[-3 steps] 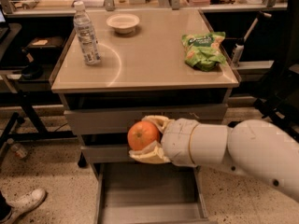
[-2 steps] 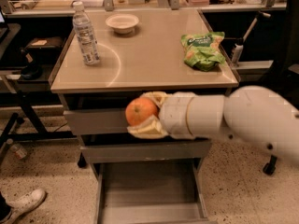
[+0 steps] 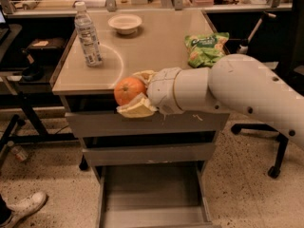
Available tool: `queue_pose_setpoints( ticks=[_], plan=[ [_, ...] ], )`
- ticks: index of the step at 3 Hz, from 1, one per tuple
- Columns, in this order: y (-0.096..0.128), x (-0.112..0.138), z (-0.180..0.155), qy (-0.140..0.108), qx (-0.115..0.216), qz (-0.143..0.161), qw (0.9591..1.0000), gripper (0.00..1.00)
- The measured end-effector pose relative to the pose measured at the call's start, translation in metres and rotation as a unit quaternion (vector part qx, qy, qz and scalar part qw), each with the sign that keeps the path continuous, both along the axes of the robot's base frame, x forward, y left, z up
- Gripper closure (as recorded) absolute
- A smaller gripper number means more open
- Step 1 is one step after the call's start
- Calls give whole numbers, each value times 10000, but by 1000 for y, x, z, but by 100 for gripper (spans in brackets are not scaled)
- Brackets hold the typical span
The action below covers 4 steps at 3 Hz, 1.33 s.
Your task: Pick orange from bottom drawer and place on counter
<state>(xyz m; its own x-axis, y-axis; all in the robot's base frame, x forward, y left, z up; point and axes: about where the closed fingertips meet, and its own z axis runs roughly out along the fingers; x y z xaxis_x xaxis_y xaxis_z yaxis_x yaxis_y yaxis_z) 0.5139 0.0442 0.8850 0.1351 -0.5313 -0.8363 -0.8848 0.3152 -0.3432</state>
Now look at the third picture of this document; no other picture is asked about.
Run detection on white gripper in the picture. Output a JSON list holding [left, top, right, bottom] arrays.
[[117, 67, 183, 118]]

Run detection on orange fruit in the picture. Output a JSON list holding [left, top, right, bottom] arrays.
[[114, 77, 146, 105]]

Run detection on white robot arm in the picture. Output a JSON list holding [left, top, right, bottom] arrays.
[[115, 54, 304, 148]]

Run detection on grey top drawer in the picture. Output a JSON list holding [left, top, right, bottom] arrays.
[[66, 111, 229, 138]]

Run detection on grey drawer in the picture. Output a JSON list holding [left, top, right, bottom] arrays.
[[66, 111, 229, 138], [96, 162, 221, 228], [83, 142, 216, 166]]

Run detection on grey middle drawer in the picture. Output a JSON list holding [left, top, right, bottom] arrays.
[[83, 142, 216, 166]]

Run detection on grey drawer cabinet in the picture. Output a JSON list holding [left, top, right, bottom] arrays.
[[49, 9, 246, 228]]

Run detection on grey bottom drawer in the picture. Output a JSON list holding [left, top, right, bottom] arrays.
[[96, 162, 221, 228]]

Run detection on white paper bowl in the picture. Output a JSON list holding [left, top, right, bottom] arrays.
[[108, 14, 143, 35]]

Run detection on green chip bag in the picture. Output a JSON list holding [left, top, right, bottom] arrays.
[[184, 32, 230, 68]]

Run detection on clear plastic water bottle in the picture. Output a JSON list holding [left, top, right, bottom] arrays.
[[74, 2, 103, 67]]

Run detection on black box with label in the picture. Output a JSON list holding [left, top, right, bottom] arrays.
[[27, 37, 67, 65]]

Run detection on white and black tool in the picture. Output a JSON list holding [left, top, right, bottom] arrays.
[[237, 11, 276, 54]]

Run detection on black side desk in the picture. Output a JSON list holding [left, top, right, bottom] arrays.
[[0, 24, 77, 164]]

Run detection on plastic bottle on floor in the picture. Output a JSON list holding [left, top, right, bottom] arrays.
[[8, 141, 29, 162]]

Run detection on black office chair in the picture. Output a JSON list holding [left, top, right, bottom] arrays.
[[231, 0, 304, 179]]

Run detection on white sneaker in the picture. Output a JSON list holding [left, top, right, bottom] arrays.
[[0, 191, 48, 228]]

